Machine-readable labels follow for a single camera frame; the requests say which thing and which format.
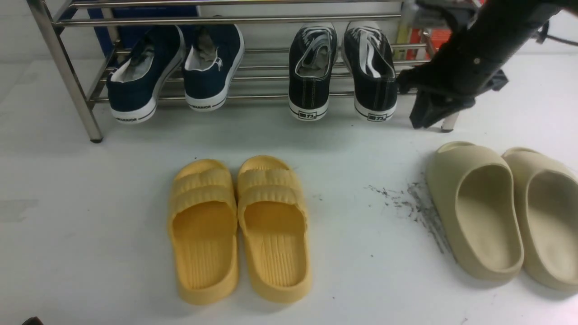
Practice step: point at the right beige slide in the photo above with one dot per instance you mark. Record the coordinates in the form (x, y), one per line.
(545, 197)

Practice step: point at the right navy sneaker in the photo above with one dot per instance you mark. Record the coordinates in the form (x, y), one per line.
(210, 65)

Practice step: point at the beige slide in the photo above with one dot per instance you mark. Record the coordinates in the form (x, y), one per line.
(472, 189)
(545, 197)

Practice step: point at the left yellow slipper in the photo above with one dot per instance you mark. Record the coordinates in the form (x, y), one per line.
(203, 227)

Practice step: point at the metal shoe rack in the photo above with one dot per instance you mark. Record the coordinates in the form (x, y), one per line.
(113, 14)

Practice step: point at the navy sneaker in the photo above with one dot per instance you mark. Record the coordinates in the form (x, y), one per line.
(210, 65)
(134, 86)

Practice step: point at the left navy sneaker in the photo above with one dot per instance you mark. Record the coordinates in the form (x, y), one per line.
(134, 86)

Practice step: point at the black canvas sneaker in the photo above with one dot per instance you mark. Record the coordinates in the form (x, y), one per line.
(312, 56)
(367, 54)

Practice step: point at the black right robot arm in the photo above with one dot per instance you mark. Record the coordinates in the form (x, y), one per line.
(470, 62)

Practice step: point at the orange box behind rack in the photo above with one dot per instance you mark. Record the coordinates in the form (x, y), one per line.
(432, 38)

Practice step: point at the left beige slide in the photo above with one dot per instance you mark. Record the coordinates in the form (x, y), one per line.
(472, 189)

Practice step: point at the yellow slipper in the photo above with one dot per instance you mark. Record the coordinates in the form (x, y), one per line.
(203, 227)
(273, 217)

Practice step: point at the right yellow slipper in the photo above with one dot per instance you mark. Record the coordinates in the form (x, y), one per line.
(273, 217)

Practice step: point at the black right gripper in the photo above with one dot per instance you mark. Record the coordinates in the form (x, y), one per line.
(443, 90)

